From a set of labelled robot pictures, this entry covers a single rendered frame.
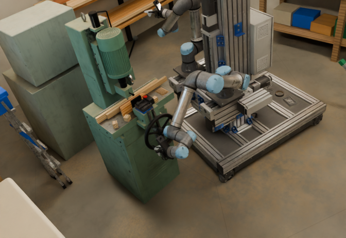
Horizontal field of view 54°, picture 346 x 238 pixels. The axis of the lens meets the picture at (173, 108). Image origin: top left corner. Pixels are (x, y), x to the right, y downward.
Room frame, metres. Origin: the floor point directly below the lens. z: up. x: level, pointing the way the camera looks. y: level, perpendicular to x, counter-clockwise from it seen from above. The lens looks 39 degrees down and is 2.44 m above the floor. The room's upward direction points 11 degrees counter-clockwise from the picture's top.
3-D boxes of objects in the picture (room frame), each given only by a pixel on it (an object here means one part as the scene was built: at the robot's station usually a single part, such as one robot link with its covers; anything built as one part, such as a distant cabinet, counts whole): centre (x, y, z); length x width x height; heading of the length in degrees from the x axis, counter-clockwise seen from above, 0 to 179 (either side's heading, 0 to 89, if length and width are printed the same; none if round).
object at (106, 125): (2.01, 0.25, 0.87); 0.61 x 0.30 x 0.06; 127
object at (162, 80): (2.14, 0.25, 0.92); 0.60 x 0.02 x 0.04; 127
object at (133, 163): (2.18, 0.40, 0.35); 0.58 x 0.45 x 0.71; 37
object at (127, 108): (2.02, 0.28, 0.94); 0.23 x 0.02 x 0.07; 127
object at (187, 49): (2.56, -0.22, 0.98); 0.13 x 0.12 x 0.14; 129
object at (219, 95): (2.10, -0.42, 0.87); 0.15 x 0.15 x 0.10
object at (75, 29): (2.31, 0.50, 1.16); 0.22 x 0.22 x 0.72; 37
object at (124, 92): (2.10, 0.33, 1.03); 0.14 x 0.07 x 0.09; 37
